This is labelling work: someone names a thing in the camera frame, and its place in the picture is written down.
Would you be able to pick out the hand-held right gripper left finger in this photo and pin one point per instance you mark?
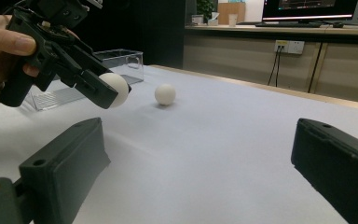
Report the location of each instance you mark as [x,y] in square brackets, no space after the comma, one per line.
[62,174]

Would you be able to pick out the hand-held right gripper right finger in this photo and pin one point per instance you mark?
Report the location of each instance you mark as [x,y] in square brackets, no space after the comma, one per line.
[338,168]

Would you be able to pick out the white ball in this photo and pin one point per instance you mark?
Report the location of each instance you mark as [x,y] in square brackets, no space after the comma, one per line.
[119,87]
[165,94]

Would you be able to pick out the clear plastic container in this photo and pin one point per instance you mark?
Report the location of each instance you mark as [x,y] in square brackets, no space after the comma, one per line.
[124,60]

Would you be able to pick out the black curtain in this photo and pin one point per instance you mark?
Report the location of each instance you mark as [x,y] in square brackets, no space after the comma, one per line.
[143,31]

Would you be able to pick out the pale table cover sheet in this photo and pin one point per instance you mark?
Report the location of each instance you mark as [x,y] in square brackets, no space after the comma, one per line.
[199,155]

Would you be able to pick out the beige counter cabinet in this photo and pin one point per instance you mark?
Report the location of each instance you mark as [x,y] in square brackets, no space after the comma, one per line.
[230,53]

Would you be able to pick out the white tissue box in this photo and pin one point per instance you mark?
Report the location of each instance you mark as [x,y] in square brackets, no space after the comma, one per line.
[213,20]

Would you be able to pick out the green potted plant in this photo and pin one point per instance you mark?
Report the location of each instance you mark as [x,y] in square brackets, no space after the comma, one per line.
[205,7]

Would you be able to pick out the white paper cup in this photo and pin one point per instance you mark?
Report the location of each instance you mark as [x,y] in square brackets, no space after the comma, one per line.
[232,19]

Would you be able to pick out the brown cardboard box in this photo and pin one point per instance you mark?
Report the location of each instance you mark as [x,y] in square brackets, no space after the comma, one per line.
[231,8]

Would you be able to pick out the black computer mouse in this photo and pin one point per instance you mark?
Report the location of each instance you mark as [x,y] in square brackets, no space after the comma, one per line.
[338,24]

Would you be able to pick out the black keyboard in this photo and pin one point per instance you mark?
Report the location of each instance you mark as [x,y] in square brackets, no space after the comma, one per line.
[287,24]

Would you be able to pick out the large computer monitor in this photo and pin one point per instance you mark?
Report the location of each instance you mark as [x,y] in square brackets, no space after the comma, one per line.
[307,7]

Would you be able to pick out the white wall socket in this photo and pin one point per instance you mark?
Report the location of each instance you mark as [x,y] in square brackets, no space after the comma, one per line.
[292,46]

